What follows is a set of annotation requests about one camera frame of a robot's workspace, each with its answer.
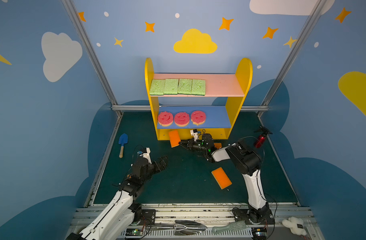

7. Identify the green sponge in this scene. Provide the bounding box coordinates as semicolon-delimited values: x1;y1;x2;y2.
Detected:
149;79;165;96
177;79;193;95
163;79;179;95
191;79;206;96

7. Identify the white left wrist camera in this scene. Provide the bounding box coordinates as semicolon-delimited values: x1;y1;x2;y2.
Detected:
138;148;152;164

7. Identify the green circuit board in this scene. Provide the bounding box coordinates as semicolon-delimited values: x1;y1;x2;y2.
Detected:
125;229;143;238
252;228;268;240

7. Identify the blue toy shovel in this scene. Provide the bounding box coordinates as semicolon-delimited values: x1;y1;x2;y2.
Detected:
119;134;128;158

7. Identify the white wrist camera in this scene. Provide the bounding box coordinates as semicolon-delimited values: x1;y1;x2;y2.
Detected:
190;129;201;142
138;148;152;164

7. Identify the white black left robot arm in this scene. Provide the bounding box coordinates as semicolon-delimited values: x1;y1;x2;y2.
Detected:
66;156;168;240

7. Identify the yellow shelf with coloured boards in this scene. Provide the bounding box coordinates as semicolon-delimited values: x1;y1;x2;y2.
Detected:
144;58;253;141

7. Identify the right green circuit board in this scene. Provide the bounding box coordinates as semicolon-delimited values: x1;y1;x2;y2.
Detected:
252;228;268;240

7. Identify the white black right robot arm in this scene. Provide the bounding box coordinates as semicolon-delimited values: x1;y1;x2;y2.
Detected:
179;134;267;210

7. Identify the pink smiley sponge front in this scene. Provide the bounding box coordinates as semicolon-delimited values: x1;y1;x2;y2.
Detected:
174;112;191;127

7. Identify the silver metal trowel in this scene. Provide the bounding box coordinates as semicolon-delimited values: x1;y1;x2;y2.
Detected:
147;220;208;236

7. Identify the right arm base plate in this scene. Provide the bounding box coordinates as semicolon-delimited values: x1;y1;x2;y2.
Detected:
232;208;275;225

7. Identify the aluminium rail base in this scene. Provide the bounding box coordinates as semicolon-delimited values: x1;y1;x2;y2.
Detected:
142;203;324;240

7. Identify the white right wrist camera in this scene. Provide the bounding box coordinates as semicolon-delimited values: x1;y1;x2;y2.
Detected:
190;129;201;142

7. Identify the orange sponge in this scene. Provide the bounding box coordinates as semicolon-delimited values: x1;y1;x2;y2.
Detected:
211;167;232;190
168;130;181;148
214;143;222;149

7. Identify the left green circuit board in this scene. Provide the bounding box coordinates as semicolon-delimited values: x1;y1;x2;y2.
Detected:
125;229;143;238

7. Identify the pink smiley sponge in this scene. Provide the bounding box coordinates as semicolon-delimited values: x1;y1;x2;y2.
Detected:
157;111;174;127
174;112;191;127
191;111;207;126

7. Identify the red toy fire extinguisher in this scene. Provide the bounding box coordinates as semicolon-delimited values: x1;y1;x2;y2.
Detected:
254;126;273;149

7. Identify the pale green brush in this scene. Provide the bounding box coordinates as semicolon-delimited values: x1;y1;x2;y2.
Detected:
212;221;247;235

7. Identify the white plush toy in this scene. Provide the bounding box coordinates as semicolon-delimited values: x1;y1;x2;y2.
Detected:
282;217;307;236

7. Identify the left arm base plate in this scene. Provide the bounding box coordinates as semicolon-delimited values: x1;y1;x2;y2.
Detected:
132;209;156;226

